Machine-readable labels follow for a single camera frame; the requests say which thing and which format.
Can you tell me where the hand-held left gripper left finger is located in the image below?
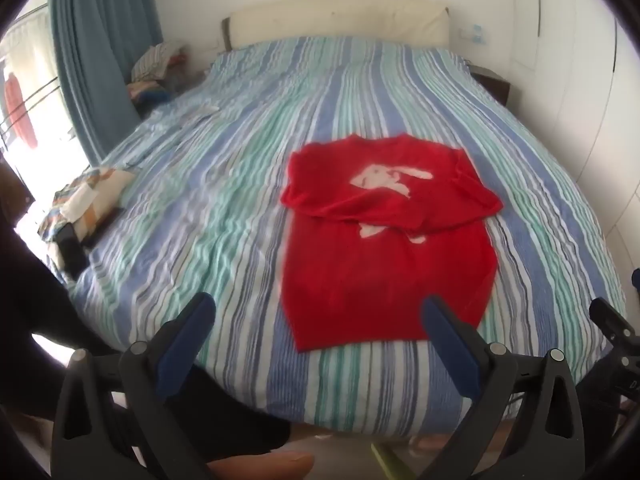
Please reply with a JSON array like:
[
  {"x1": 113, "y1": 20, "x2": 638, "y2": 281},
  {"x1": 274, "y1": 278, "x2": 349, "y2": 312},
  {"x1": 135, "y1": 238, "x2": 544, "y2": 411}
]
[{"x1": 50, "y1": 291, "x2": 217, "y2": 480}]

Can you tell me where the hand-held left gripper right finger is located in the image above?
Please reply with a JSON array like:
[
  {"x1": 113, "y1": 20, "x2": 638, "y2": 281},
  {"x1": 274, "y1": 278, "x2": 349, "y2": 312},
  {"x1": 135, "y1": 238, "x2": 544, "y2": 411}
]
[{"x1": 421, "y1": 295, "x2": 586, "y2": 480}]

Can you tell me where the red knit sweater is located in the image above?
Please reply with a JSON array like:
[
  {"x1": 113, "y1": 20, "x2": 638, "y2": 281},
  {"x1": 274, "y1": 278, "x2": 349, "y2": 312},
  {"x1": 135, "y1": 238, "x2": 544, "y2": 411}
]
[{"x1": 280, "y1": 134, "x2": 504, "y2": 352}]

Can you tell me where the green object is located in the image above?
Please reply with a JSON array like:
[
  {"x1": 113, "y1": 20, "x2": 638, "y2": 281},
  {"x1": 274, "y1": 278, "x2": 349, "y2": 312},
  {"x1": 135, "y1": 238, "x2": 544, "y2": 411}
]
[{"x1": 369, "y1": 442, "x2": 417, "y2": 480}]

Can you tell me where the black flat object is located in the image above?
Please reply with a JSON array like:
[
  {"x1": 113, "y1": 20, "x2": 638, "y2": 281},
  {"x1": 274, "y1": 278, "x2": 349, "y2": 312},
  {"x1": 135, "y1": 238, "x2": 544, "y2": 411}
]
[{"x1": 56, "y1": 222, "x2": 91, "y2": 281}]

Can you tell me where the striped bed sheet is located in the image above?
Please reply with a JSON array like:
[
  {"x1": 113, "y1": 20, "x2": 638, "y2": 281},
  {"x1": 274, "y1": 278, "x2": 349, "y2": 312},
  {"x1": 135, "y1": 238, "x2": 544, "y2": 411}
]
[{"x1": 67, "y1": 35, "x2": 626, "y2": 433}]

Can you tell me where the person's bare foot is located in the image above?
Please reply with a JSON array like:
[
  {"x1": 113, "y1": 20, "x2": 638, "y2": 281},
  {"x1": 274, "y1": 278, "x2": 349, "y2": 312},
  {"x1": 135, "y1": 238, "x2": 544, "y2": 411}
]
[{"x1": 206, "y1": 451, "x2": 316, "y2": 480}]

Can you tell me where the person's black trouser leg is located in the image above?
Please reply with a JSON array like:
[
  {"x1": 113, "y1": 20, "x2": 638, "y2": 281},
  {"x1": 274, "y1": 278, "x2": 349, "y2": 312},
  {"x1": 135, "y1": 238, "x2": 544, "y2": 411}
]
[{"x1": 0, "y1": 165, "x2": 292, "y2": 463}]

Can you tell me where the patterned pillow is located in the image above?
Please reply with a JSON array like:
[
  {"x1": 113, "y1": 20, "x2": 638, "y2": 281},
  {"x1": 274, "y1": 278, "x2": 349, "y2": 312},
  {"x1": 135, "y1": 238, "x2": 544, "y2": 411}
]
[{"x1": 37, "y1": 166, "x2": 137, "y2": 247}]

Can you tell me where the white wardrobe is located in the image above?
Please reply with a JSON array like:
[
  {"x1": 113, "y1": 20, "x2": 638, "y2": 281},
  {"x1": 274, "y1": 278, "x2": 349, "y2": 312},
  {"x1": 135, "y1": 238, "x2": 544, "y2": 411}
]
[{"x1": 510, "y1": 0, "x2": 640, "y2": 241}]

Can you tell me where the dark wooden nightstand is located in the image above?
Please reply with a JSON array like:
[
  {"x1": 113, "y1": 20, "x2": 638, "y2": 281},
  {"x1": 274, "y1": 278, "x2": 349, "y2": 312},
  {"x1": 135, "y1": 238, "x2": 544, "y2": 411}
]
[{"x1": 470, "y1": 67, "x2": 512, "y2": 107}]

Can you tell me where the striped folded cloth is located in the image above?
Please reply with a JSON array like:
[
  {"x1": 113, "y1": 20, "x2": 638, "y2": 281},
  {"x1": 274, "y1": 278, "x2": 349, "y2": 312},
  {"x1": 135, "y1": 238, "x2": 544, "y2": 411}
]
[{"x1": 131, "y1": 42, "x2": 188, "y2": 83}]

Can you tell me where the red hanging garment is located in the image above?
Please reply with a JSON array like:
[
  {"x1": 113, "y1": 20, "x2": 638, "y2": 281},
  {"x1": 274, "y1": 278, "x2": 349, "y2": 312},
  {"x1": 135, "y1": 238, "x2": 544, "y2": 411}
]
[{"x1": 4, "y1": 74, "x2": 39, "y2": 150}]

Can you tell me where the black window railing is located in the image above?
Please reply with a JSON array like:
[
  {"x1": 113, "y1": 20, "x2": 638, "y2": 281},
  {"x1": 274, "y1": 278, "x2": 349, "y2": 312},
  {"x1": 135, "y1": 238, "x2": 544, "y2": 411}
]
[{"x1": 0, "y1": 76, "x2": 67, "y2": 147}]

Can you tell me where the blue curtain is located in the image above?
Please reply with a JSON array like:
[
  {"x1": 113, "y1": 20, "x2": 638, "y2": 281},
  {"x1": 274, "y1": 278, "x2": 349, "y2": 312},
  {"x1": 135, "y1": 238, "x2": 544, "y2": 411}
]
[{"x1": 47, "y1": 0, "x2": 166, "y2": 166}]

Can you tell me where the cream padded headboard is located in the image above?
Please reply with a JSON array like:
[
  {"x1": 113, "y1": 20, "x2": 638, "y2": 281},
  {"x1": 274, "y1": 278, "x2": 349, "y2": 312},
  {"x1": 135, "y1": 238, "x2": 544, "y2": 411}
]
[{"x1": 221, "y1": 0, "x2": 451, "y2": 52}]

